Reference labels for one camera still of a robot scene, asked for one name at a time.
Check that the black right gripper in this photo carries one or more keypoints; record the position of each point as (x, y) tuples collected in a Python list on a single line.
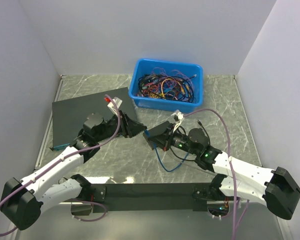
[(172, 140)]

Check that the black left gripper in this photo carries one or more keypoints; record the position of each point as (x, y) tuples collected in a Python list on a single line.
[(130, 128)]

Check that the small black network switch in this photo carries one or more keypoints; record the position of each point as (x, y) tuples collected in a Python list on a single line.
[(158, 136)]

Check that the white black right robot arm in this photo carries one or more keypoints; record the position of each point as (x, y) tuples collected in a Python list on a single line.
[(274, 188)]

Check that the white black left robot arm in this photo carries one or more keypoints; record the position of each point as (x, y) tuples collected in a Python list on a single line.
[(26, 199)]

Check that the blue plastic bin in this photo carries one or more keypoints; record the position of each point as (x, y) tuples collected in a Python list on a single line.
[(167, 85)]

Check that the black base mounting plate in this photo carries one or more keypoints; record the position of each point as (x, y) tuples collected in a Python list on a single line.
[(153, 196)]

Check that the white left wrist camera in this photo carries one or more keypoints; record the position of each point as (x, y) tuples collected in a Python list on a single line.
[(113, 104)]

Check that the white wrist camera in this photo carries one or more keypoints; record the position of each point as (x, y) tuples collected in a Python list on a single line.
[(178, 116), (113, 104)]

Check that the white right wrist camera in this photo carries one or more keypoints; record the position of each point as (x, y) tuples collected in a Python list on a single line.
[(178, 116)]

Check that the large black network switch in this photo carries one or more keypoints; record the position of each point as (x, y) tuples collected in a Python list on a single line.
[(68, 116)]

